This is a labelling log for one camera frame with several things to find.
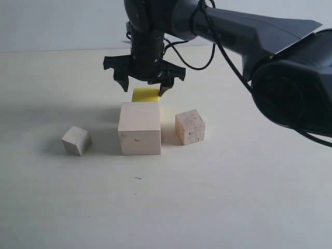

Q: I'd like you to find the yellow cube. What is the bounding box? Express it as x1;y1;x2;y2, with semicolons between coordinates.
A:
132;88;160;102

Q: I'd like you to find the small pale wooden cube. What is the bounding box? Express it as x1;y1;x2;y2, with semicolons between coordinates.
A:
61;126;92;156

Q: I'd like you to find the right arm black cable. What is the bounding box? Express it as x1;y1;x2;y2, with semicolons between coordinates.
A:
162;0;332;148

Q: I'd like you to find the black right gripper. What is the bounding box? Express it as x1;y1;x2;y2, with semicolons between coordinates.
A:
103;28;186;96

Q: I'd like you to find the medium knotty wooden cube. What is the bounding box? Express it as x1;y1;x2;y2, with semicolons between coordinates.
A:
175;109;205;145

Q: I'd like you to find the large pale wooden cube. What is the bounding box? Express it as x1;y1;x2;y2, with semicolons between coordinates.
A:
118;102;161;156

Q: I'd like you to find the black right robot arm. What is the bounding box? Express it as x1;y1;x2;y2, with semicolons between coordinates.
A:
103;1;331;136

